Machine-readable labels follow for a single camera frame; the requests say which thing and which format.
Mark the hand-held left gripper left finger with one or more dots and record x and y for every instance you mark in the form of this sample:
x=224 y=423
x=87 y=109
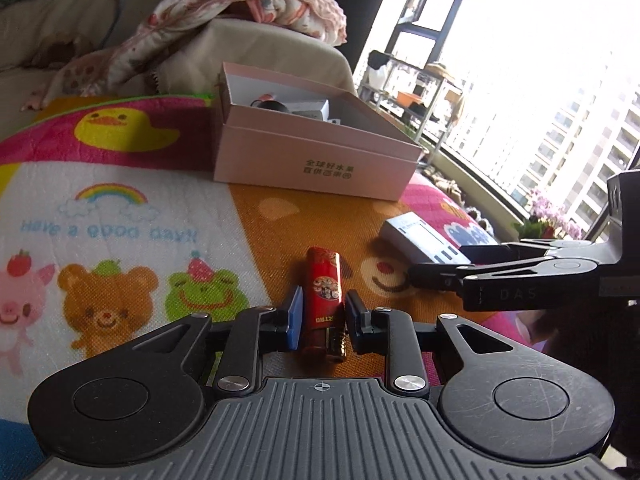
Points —
x=295 y=317

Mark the grey curtain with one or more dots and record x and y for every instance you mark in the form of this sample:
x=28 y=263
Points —
x=365 y=0

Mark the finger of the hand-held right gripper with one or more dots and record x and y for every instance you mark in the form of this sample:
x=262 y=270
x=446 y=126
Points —
x=435 y=276
x=500 y=250

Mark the apartment buildings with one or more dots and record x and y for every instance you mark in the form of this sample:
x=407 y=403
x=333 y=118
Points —
x=590 y=150

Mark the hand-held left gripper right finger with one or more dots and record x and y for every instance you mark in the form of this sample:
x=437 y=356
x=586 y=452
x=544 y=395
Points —
x=354 y=317

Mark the white rectangular packet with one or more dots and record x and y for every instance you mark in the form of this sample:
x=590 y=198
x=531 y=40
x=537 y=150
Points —
x=312 y=109

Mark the black window frame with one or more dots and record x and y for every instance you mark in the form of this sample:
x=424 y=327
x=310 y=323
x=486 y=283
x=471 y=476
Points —
x=445 y=25

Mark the white small box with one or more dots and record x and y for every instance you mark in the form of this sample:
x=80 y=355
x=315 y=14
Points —
x=420 y=235

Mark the black round object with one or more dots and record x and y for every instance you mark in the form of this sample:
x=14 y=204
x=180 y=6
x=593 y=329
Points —
x=272 y=106

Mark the red lighter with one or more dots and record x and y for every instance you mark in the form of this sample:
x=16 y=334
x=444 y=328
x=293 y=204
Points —
x=322 y=285

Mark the pink cardboard box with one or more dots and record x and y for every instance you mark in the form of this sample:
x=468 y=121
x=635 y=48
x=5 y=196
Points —
x=310 y=165

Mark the pink flowering potted plant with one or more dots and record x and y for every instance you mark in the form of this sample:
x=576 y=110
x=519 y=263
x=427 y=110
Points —
x=545 y=210

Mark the colourful printed play mat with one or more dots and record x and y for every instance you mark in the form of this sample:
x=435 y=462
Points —
x=150 y=220

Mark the metal balcony rack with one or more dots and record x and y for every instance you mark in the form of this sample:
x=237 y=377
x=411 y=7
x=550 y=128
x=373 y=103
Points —
x=415 y=80

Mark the beige sofa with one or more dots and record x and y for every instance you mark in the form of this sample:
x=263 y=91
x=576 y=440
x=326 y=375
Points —
x=20 y=90

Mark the cream sofa cover cloth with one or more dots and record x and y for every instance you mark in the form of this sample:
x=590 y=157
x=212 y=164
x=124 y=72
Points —
x=260 y=45

